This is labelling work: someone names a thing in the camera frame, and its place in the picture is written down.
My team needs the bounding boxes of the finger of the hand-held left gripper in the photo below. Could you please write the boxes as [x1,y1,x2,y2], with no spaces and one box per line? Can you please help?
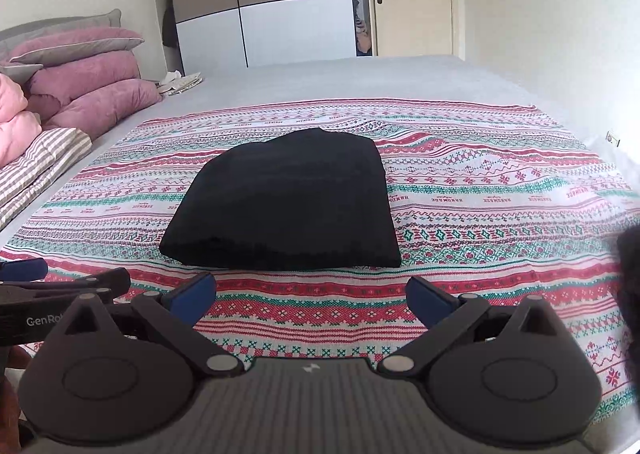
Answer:
[0,257,49,284]
[0,267,132,306]

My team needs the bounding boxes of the mauve pillow with grey trim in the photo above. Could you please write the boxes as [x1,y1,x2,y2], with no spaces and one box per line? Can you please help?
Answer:
[8,27,145,68]

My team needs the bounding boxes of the dark hanging garment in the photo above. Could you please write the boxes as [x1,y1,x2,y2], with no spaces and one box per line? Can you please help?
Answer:
[161,3,179,48]

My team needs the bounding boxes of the folded beige cloth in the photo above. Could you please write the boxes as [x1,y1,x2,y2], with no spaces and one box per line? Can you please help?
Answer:
[158,73,205,96]

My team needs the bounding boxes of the dark cloth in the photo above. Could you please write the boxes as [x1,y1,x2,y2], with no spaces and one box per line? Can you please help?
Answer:
[616,228,640,387]

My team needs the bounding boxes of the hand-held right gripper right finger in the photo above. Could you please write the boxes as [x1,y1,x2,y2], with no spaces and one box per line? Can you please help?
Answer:
[377,277,577,378]

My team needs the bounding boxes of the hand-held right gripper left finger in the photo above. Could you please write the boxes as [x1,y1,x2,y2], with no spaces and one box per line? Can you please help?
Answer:
[46,273,246,378]

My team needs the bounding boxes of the light pink blanket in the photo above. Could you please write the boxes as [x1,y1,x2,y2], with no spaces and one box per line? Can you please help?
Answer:
[0,73,44,168]

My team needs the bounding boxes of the black pants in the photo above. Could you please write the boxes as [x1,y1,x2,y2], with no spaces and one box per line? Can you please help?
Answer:
[159,127,403,271]

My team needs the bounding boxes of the red green printed blanket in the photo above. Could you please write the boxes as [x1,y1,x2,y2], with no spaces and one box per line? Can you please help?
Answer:
[0,98,640,435]

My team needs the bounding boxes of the small grey pillow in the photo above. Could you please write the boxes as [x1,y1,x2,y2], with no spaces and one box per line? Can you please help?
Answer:
[0,62,45,84]

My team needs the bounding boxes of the pile of clothes on shelf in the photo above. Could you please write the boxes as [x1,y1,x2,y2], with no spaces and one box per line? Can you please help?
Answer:
[353,0,372,56]

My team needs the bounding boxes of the striped quilt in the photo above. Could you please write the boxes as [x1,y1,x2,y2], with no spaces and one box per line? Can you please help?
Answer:
[0,127,94,231]

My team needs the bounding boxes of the grey quilted pillow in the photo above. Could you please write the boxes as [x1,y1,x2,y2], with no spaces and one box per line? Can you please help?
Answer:
[0,9,123,48]

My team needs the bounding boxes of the white and taupe wardrobe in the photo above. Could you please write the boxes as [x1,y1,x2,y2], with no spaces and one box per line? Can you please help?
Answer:
[150,0,374,78]

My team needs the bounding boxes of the large mauve pillow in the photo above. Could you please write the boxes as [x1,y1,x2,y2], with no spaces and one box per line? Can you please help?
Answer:
[42,79,164,140]

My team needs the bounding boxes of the bed with grey sheet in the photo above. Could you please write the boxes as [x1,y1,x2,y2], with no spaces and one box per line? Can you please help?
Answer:
[0,53,640,255]

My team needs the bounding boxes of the mauve folded duvet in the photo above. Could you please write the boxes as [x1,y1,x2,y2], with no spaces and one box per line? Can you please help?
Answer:
[25,52,141,121]

